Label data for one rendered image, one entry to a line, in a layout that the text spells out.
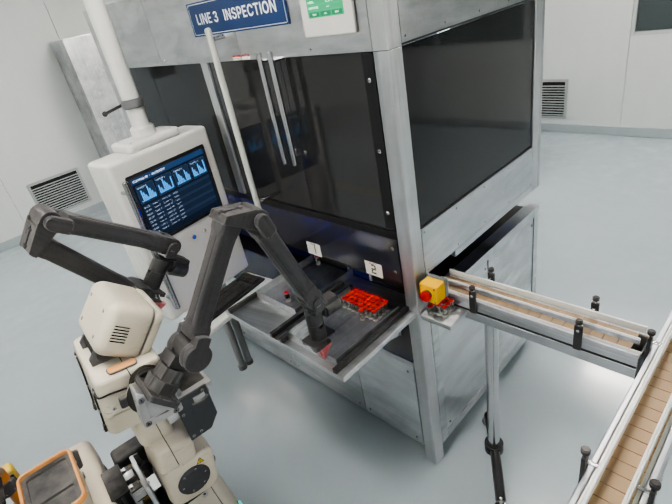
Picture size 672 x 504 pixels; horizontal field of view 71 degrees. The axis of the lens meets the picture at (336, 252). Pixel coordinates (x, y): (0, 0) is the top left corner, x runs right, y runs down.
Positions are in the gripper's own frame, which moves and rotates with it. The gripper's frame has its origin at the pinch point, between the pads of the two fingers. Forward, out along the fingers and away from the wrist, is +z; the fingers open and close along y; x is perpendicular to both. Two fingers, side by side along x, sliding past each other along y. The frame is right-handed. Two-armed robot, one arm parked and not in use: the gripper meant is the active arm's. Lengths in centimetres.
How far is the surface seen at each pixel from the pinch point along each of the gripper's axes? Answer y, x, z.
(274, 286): 21, 54, 2
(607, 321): 60, -68, -3
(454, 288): 52, -18, -3
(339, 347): 7.9, 0.7, 2.2
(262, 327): -0.5, 35.4, 2.4
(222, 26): 36, 65, -102
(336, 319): 18.8, 12.9, 2.1
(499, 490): 40, -42, 82
